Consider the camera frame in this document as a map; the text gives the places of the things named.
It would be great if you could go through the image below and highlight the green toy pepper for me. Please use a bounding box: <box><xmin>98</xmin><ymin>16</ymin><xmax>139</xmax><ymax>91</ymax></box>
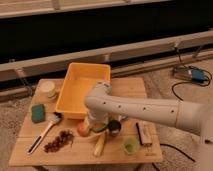
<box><xmin>92</xmin><ymin>123</ymin><xmax>107</xmax><ymax>133</ymax></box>

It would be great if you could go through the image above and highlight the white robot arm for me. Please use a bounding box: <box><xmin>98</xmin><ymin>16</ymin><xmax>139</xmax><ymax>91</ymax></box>
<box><xmin>84</xmin><ymin>81</ymin><xmax>213</xmax><ymax>171</ymax></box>

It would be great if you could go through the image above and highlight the metal cup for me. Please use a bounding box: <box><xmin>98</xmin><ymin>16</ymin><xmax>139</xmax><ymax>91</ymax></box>
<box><xmin>108</xmin><ymin>120</ymin><xmax>121</xmax><ymax>136</ymax></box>

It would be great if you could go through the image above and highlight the orange toy fruit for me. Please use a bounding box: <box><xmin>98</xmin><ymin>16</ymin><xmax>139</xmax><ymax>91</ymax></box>
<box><xmin>77</xmin><ymin>122</ymin><xmax>90</xmax><ymax>137</ymax></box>

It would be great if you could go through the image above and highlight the bunch of dark grapes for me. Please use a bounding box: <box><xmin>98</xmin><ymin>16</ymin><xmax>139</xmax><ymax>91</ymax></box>
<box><xmin>44</xmin><ymin>130</ymin><xmax>74</xmax><ymax>153</ymax></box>

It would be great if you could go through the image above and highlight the white dish brush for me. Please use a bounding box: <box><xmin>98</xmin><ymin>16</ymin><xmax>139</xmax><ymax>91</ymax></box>
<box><xmin>27</xmin><ymin>112</ymin><xmax>62</xmax><ymax>154</ymax></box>

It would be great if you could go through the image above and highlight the yellow plastic bin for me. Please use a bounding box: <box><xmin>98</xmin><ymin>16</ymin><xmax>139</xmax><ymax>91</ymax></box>
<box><xmin>55</xmin><ymin>62</ymin><xmax>111</xmax><ymax>119</ymax></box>

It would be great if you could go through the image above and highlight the wooden table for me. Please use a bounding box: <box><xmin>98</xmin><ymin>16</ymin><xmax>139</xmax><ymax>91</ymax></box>
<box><xmin>8</xmin><ymin>77</ymin><xmax>164</xmax><ymax>168</ymax></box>

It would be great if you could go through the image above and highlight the green sponge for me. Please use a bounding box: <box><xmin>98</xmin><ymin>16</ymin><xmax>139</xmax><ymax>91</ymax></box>
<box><xmin>31</xmin><ymin>104</ymin><xmax>45</xmax><ymax>123</ymax></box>

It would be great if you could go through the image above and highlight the black whiteboard eraser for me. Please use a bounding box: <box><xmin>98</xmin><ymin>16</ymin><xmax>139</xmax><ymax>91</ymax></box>
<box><xmin>136</xmin><ymin>121</ymin><xmax>152</xmax><ymax>146</ymax></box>

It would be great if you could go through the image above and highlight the blue power box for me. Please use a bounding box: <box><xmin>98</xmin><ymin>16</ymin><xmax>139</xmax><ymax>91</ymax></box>
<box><xmin>172</xmin><ymin>67</ymin><xmax>212</xmax><ymax>86</ymax></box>

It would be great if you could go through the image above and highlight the black floor cable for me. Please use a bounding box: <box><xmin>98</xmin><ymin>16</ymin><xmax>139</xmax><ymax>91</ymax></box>
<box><xmin>151</xmin><ymin>80</ymin><xmax>201</xmax><ymax>171</ymax></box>

